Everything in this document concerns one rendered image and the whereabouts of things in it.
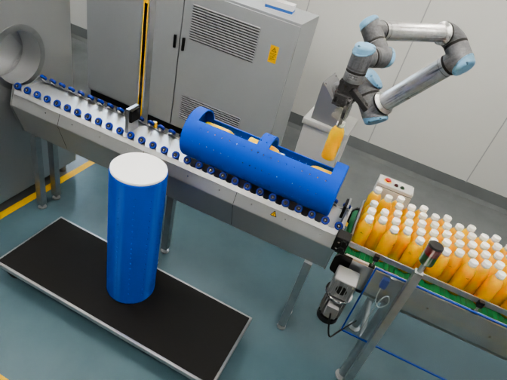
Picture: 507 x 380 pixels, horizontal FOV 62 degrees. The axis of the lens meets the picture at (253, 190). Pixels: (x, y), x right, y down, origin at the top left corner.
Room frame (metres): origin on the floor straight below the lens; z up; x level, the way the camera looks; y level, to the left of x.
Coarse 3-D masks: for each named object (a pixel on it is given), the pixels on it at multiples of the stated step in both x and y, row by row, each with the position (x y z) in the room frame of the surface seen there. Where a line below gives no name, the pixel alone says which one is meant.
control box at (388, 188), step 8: (384, 176) 2.10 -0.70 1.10; (376, 184) 2.03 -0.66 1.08; (384, 184) 2.02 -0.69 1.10; (392, 184) 2.04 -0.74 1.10; (384, 192) 2.01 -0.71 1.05; (392, 192) 2.00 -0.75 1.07; (400, 192) 1.99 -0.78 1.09; (408, 192) 2.00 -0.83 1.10; (392, 200) 2.00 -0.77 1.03; (408, 200) 1.98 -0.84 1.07
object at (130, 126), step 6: (132, 108) 2.12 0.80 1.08; (138, 108) 2.15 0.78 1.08; (126, 114) 2.09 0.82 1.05; (132, 114) 2.10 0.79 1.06; (138, 114) 2.15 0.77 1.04; (126, 120) 2.09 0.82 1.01; (132, 120) 2.10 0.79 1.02; (138, 120) 2.19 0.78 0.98; (126, 126) 2.09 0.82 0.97; (132, 126) 2.13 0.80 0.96; (126, 132) 2.09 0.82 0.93
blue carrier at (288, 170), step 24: (192, 120) 1.95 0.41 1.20; (216, 120) 2.15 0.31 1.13; (192, 144) 1.89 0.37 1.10; (216, 144) 1.87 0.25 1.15; (240, 144) 1.86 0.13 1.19; (264, 144) 1.88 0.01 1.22; (240, 168) 1.82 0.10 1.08; (264, 168) 1.79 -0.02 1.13; (288, 168) 1.79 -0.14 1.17; (312, 168) 1.79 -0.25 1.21; (336, 168) 1.82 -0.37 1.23; (288, 192) 1.75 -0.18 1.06; (312, 192) 1.72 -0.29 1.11; (336, 192) 1.71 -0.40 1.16
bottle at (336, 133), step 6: (336, 126) 1.85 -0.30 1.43; (330, 132) 1.84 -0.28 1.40; (336, 132) 1.82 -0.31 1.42; (342, 132) 1.83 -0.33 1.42; (330, 138) 1.83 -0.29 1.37; (336, 138) 1.82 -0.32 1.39; (342, 138) 1.83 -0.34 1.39; (330, 144) 1.82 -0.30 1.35; (336, 144) 1.82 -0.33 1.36; (324, 150) 1.83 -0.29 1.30; (330, 150) 1.82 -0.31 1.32; (336, 150) 1.83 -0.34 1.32; (324, 156) 1.82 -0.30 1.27; (330, 156) 1.82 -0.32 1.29
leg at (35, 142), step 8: (32, 136) 2.22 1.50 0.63; (32, 144) 2.22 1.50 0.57; (40, 144) 2.25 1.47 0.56; (32, 152) 2.22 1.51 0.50; (40, 152) 2.24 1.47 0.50; (32, 160) 2.22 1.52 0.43; (40, 160) 2.23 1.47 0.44; (40, 168) 2.23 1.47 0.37; (40, 176) 2.22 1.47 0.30; (40, 184) 2.21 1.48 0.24; (40, 192) 2.21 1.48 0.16; (40, 200) 2.21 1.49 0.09; (40, 208) 2.21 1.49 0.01
